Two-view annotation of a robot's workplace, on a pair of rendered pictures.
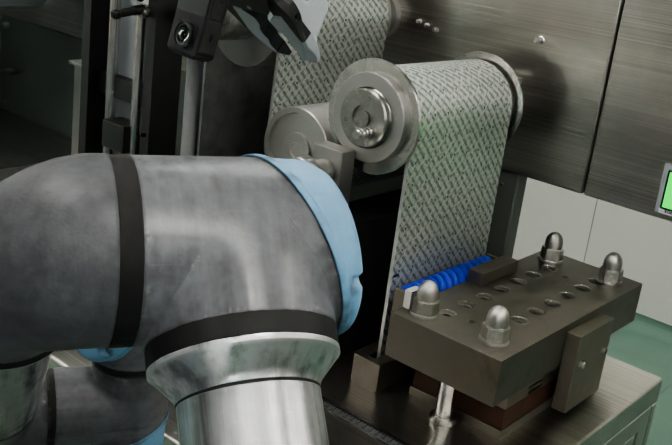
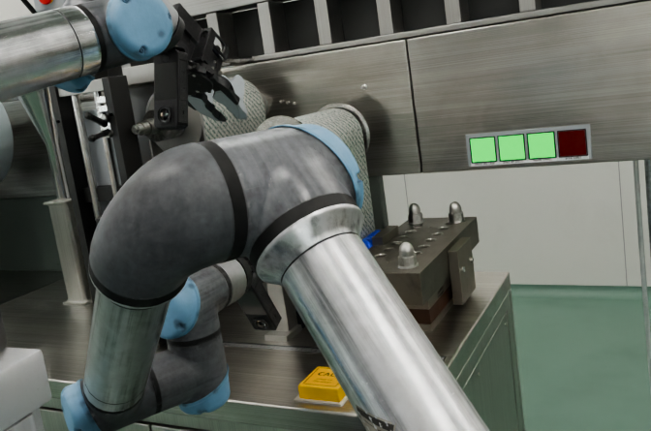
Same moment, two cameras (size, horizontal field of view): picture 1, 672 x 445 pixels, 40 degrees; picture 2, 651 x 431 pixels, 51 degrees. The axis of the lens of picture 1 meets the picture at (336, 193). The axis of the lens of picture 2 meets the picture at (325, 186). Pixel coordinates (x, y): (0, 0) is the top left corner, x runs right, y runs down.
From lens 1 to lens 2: 0.22 m
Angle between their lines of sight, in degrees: 13
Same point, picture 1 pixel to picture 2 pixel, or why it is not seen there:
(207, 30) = (180, 107)
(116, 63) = (95, 177)
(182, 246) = (260, 174)
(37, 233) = (174, 187)
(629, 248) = not seen: hidden behind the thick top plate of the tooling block
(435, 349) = not seen: hidden behind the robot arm
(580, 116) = (404, 125)
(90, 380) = (172, 355)
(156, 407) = (221, 360)
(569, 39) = (382, 80)
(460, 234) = not seen: hidden behind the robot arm
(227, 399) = (318, 252)
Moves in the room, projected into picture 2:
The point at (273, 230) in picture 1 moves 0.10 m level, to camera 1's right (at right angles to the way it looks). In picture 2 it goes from (305, 155) to (406, 138)
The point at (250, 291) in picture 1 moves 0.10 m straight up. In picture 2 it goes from (308, 188) to (292, 77)
